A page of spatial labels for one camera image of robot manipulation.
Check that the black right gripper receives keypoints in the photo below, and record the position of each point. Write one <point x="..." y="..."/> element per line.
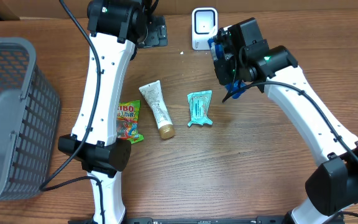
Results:
<point x="224" y="75"/>

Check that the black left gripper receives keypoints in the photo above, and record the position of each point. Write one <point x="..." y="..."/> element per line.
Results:
<point x="158" y="29"/>

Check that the blue snack bar wrapper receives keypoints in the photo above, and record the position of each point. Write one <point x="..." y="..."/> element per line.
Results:
<point x="225" y="67"/>

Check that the teal tissue packet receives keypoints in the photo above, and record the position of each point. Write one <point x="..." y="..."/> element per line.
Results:
<point x="199" y="103"/>

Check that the green gummy candy bag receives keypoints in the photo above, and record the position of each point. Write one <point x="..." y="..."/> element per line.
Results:
<point x="127" y="121"/>

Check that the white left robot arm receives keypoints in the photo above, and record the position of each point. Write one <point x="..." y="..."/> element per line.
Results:
<point x="115" y="31"/>

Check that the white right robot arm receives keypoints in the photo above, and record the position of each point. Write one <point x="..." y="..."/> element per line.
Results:
<point x="333" y="186"/>

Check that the white barcode scanner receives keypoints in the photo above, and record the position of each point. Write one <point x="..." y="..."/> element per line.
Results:
<point x="204" y="25"/>

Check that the white tube gold cap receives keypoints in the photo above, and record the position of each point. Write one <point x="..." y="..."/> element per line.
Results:
<point x="152" y="93"/>

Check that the grey plastic basket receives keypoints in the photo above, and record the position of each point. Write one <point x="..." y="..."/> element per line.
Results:
<point x="29" y="112"/>

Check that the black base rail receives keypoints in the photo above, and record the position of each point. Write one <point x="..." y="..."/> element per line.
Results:
<point x="258" y="220"/>

